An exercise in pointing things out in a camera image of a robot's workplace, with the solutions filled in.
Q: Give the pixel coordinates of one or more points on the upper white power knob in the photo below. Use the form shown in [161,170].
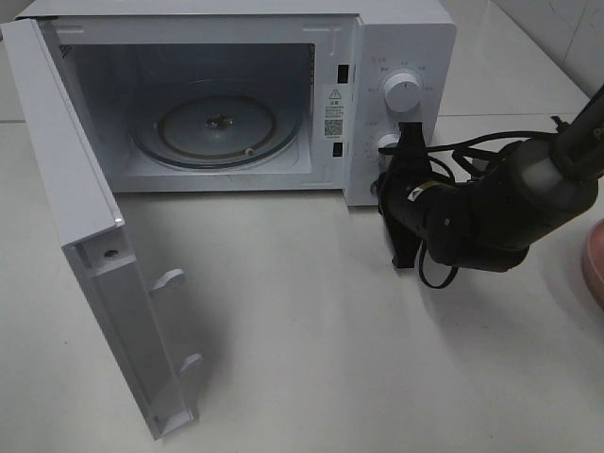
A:
[402,91]

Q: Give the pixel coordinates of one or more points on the white microwave oven body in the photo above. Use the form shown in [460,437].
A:
[131,55]

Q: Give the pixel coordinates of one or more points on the lower white timer knob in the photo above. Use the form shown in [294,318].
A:
[388,142]

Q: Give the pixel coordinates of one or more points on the white warning label sticker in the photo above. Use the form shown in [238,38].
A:
[335,101]

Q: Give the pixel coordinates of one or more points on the glass microwave turntable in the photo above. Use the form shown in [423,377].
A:
[209,132]

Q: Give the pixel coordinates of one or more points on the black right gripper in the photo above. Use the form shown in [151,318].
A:
[405,192]

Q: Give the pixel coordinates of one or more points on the pink round plate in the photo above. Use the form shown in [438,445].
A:
[592,262]

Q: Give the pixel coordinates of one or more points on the white microwave door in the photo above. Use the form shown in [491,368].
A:
[92,230]

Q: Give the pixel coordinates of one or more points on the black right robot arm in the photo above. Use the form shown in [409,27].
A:
[480,204]

